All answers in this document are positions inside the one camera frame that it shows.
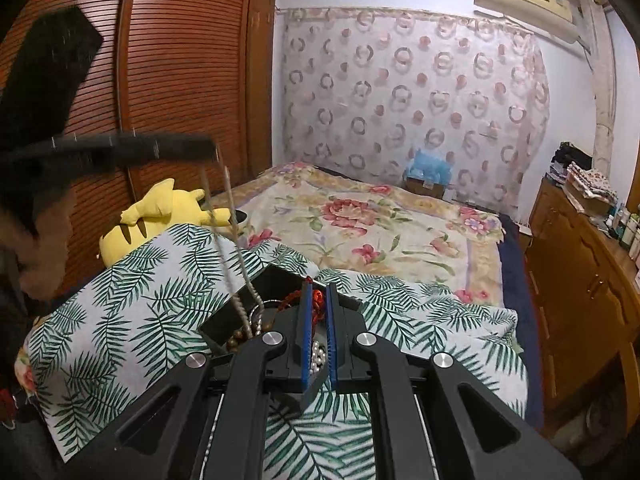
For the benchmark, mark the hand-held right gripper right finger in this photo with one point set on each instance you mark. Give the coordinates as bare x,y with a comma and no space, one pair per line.
334,340

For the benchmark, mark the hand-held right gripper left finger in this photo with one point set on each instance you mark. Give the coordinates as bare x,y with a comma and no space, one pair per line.
306,340

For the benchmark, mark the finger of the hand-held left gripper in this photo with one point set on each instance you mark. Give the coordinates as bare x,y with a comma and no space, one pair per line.
165,139
130,154

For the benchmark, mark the silver bangle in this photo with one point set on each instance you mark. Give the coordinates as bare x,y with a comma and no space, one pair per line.
262,306

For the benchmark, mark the black square box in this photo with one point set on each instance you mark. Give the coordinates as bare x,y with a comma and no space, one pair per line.
277,280

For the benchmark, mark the person's left hand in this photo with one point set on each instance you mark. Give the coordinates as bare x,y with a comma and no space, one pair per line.
42,255

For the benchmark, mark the yellow plush toy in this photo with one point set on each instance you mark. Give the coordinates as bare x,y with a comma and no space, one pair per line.
165,205

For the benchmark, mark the brown louvered wardrobe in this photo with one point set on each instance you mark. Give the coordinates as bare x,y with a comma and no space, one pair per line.
175,60

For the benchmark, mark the floral bed blanket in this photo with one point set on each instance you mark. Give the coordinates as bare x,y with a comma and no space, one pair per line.
375,240

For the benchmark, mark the green leaf print cloth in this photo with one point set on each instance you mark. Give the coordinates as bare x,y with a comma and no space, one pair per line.
140,310

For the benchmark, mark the small cardboard box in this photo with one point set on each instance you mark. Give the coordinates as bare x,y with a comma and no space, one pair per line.
425,189

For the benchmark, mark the blue plush toy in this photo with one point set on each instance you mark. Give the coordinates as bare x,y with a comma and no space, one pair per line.
431,165

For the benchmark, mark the pink circle print curtain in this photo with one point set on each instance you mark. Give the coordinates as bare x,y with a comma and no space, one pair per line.
400,85

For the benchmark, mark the long wooden cabinet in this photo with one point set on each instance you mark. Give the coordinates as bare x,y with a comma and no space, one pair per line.
575,285

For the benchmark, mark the stack of dark clothes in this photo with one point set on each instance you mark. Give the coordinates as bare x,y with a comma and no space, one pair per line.
567,160

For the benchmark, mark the stack of patterned fabric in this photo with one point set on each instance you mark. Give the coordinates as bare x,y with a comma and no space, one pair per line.
592,185

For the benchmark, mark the row of toiletry bottles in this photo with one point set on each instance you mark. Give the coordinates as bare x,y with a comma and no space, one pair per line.
627,232

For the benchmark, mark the white wrapped pipe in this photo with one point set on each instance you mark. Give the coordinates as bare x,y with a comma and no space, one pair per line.
602,75

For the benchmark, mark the beige air conditioner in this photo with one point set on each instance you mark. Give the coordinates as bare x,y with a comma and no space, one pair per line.
525,2

